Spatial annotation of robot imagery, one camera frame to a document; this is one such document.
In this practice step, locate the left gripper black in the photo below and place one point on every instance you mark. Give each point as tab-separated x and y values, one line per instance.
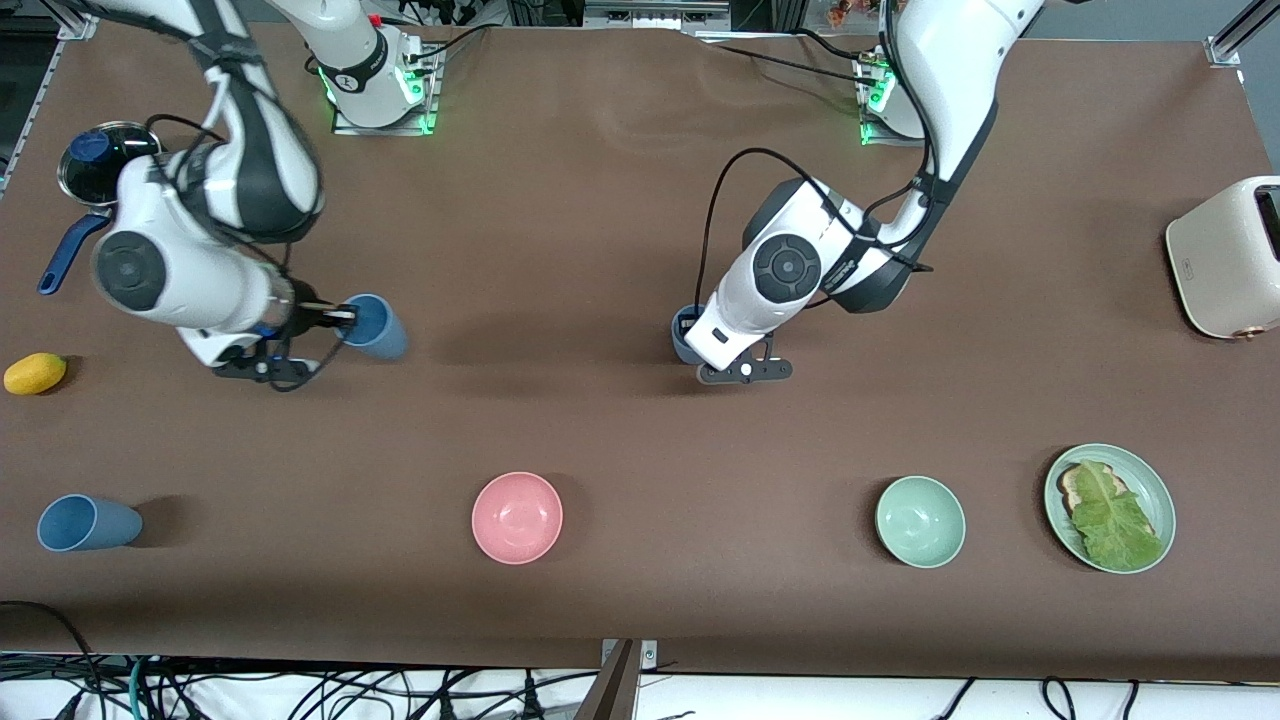
688	326

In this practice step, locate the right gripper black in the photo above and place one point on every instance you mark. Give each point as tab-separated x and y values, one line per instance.
303	318

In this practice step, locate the blue cup holding tissue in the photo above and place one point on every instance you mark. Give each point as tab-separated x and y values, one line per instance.
680	350

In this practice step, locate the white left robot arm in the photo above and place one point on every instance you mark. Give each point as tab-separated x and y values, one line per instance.
950	80

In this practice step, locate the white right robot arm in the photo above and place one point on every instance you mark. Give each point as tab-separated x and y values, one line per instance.
200	290

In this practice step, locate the pink bowl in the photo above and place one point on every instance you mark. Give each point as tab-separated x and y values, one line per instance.
517	518

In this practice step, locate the glass lid with blue knob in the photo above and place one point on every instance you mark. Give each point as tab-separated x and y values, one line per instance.
90	148

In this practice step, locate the green bowl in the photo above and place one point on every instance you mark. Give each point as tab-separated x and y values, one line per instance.
920	522

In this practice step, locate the yellow lemon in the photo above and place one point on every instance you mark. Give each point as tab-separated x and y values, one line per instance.
34	374

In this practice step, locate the toasted bread slice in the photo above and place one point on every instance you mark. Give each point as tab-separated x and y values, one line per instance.
1070	488

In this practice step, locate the green lettuce leaf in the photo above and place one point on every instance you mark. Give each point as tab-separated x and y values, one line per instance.
1112	525

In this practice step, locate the green plate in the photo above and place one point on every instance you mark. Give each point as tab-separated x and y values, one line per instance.
1150	480

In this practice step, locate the cream toaster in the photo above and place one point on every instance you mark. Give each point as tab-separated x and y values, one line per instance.
1220	260

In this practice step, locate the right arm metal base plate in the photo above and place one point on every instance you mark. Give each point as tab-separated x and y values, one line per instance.
426	115

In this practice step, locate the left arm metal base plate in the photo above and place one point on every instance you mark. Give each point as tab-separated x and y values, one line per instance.
872	136

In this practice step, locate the metal rail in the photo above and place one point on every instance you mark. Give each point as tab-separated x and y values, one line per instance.
655	15

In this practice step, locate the metal camera bracket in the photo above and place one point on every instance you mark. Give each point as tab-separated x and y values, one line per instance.
615	690

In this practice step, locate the aluminium frame profile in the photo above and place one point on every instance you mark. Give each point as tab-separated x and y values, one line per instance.
1225	48
75	22

